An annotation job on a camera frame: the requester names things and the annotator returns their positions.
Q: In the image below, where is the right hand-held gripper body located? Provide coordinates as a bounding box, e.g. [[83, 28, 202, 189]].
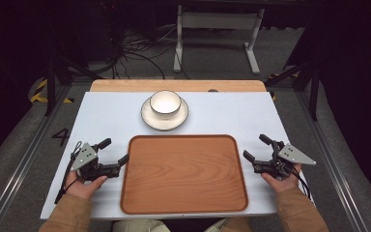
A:
[[252, 141, 317, 182]]

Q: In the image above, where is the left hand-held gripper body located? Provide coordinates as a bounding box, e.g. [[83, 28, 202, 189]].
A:
[[70, 141, 122, 182]]

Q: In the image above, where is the person's right hand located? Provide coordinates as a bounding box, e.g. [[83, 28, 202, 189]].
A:
[[260, 163, 303, 194]]

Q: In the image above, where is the person's left hand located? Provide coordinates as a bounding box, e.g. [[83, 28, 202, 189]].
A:
[[65, 171, 109, 200]]

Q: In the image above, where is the white table mat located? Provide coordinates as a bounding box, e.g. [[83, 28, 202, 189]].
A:
[[40, 91, 315, 221]]

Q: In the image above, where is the yellow black floor tape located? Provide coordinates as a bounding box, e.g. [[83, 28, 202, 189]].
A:
[[268, 72, 301, 102], [28, 78, 75, 104]]

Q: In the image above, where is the white plate with dark rim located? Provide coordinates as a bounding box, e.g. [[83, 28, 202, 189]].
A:
[[140, 96, 189, 131]]

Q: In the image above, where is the light wooden table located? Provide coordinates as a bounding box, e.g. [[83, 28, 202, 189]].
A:
[[89, 78, 268, 94]]

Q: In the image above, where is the brown wooden tray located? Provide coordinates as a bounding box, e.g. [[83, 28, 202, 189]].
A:
[[120, 134, 249, 216]]

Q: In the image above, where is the black tripod stand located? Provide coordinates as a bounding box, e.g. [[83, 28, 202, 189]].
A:
[[42, 52, 106, 117], [264, 60, 321, 122]]

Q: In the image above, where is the white bowl with dark rim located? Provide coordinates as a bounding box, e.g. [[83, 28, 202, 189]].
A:
[[149, 90, 183, 118]]

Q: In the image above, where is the dark curtain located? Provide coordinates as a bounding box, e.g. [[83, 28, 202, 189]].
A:
[[283, 0, 371, 207], [0, 0, 125, 173]]

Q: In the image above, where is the white metal stand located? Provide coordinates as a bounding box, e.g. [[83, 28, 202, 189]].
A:
[[172, 4, 266, 75]]

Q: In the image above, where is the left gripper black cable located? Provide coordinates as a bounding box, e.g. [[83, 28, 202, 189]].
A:
[[53, 140, 83, 205]]

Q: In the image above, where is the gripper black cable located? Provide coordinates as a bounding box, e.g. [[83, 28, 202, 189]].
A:
[[53, 140, 83, 205], [286, 163, 312, 200]]

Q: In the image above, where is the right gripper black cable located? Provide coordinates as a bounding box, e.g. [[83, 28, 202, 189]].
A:
[[286, 163, 312, 200]]

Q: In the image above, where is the aluminium floor rail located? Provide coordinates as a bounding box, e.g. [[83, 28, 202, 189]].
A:
[[0, 84, 72, 232], [294, 91, 371, 232]]

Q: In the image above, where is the bundle of black floor cables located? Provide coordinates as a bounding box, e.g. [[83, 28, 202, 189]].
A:
[[108, 22, 191, 81]]

